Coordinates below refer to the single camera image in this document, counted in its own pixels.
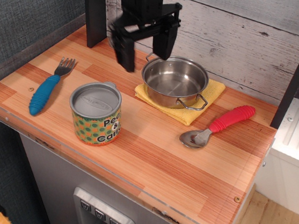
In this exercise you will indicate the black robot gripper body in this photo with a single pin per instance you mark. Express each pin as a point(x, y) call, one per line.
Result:
point(142, 19)

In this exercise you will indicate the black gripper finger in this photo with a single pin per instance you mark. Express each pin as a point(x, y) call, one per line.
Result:
point(163, 43)
point(124, 51)

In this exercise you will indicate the stainless steel pot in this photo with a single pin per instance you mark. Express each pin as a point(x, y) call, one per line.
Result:
point(176, 83)

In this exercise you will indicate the folded yellow towel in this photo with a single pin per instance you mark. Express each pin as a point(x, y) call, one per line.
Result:
point(183, 115)

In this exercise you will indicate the peas and carrots toy can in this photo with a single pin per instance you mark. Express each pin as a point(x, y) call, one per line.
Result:
point(96, 113)

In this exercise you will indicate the grey toy fridge cabinet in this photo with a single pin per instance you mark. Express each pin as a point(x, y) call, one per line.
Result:
point(72, 195)

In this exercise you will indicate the silver ice dispenser panel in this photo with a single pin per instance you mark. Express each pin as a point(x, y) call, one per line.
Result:
point(91, 210)

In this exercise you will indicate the white toy sink unit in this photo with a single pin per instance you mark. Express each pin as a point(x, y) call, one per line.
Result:
point(293, 155)

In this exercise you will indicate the dark left vertical post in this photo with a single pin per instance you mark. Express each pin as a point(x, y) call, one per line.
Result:
point(95, 21)

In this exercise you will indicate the blue handled fork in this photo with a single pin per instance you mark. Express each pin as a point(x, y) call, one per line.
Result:
point(42, 95)

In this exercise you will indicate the red handled spoon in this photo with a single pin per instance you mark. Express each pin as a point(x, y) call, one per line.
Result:
point(199, 139)

